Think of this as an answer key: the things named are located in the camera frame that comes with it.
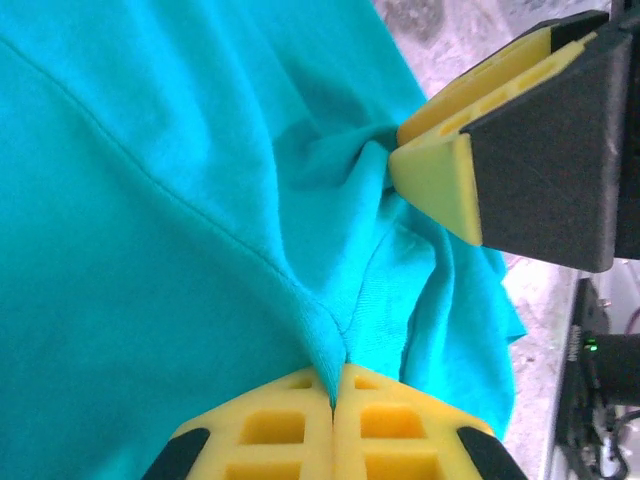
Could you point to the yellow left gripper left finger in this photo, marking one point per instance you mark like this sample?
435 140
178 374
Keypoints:
280 450

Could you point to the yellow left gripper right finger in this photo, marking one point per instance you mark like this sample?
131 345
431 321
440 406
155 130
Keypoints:
395 450

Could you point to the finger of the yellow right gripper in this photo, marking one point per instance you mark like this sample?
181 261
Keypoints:
540 175
480 80

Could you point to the teal t-shirt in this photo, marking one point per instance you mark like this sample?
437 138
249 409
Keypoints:
150 225

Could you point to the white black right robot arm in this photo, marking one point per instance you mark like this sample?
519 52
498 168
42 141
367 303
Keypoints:
600 360

